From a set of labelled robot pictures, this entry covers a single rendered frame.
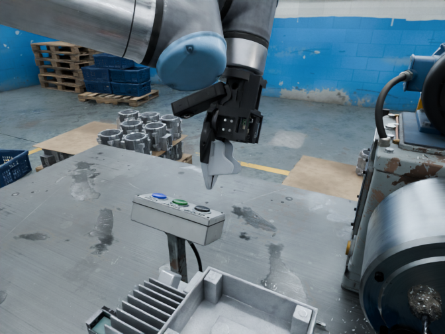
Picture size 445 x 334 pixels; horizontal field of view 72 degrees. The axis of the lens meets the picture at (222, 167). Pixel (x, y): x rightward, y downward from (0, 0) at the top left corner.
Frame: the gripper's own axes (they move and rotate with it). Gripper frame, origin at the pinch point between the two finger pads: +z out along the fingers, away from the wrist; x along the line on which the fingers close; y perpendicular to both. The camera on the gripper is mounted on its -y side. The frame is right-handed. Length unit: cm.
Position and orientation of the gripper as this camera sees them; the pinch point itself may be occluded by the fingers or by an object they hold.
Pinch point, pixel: (206, 181)
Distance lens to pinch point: 56.5
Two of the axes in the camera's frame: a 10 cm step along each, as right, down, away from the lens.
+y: 8.9, 2.0, -4.1
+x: 4.2, -0.1, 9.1
